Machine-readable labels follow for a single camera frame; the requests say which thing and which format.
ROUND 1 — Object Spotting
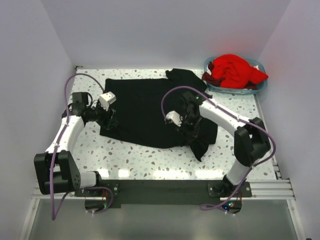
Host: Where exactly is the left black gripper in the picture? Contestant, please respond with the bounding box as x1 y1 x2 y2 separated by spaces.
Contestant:
86 99 118 130

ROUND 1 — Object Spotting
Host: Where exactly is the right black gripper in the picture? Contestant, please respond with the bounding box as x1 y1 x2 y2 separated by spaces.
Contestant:
175 113 203 144

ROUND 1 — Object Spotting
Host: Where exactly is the black t shirt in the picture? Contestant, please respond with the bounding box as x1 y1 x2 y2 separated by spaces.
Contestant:
100 68 218 161

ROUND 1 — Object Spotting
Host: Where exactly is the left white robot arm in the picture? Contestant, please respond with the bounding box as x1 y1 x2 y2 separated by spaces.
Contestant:
33 91 117 196

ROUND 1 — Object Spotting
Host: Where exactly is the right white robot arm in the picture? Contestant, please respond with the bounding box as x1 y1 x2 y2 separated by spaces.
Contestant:
164 89 272 197

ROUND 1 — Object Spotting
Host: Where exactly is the teal plastic laundry basket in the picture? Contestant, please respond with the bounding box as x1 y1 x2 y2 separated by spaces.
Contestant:
206 58 268 95

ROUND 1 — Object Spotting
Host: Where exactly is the red t shirt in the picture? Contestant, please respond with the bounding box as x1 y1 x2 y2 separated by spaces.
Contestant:
211 54 269 89

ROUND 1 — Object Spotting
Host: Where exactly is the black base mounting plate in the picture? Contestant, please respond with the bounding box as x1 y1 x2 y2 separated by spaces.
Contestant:
75 179 252 210

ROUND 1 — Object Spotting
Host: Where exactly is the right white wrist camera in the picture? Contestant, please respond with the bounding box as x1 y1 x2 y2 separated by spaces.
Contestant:
165 110 182 127

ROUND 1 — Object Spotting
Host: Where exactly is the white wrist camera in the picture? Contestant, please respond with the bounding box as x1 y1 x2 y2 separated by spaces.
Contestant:
98 91 117 111
165 110 182 127

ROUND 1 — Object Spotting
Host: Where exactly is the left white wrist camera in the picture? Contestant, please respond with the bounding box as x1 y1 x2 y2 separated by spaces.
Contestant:
98 91 117 111

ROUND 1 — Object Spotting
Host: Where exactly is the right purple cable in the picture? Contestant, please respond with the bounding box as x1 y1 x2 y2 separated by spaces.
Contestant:
161 85 277 210

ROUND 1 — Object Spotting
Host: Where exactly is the aluminium extrusion rail frame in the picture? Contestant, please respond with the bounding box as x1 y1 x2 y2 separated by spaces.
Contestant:
18 65 307 240

